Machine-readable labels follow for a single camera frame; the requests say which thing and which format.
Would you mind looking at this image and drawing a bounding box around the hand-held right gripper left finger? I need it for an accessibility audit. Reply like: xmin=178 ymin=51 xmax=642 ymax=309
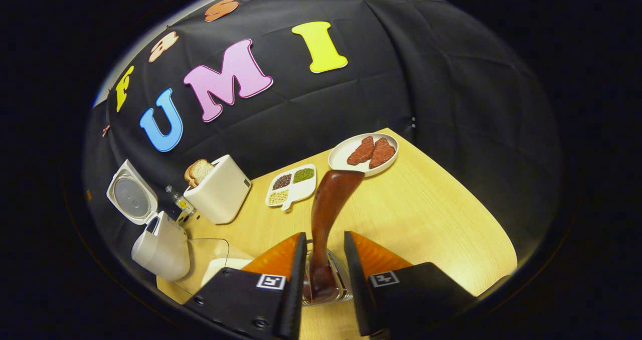
xmin=183 ymin=232 xmax=307 ymax=340

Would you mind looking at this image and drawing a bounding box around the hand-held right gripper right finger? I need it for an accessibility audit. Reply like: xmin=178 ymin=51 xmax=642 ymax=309
xmin=344 ymin=231 xmax=477 ymax=336

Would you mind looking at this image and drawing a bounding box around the brown wooden spoon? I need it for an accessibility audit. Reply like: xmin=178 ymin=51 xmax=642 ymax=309
xmin=303 ymin=169 xmax=365 ymax=303

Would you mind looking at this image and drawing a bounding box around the clear container of white rice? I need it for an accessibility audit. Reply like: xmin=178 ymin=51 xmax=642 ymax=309
xmin=173 ymin=238 xmax=256 ymax=296

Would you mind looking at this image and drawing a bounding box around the white rice cooker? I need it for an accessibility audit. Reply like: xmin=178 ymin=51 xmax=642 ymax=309
xmin=106 ymin=159 xmax=191 ymax=282

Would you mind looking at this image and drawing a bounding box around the white divided dish of beans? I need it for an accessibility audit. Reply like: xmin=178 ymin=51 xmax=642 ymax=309
xmin=265 ymin=164 xmax=317 ymax=211

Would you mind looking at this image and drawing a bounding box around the white toaster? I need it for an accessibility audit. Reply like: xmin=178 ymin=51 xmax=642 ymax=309
xmin=184 ymin=154 xmax=252 ymax=225

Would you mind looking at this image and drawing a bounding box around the white round plate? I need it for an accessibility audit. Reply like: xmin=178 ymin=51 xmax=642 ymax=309
xmin=328 ymin=133 xmax=399 ymax=177

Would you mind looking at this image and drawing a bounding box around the red meat slice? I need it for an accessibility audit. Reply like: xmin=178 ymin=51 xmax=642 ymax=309
xmin=347 ymin=136 xmax=376 ymax=165
xmin=369 ymin=137 xmax=396 ymax=169

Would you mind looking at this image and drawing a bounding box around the small glass bottle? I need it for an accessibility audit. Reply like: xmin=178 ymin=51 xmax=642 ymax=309
xmin=166 ymin=185 xmax=196 ymax=216

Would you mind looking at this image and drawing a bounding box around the black backdrop cloth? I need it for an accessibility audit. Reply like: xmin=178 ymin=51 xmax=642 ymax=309
xmin=83 ymin=0 xmax=561 ymax=260

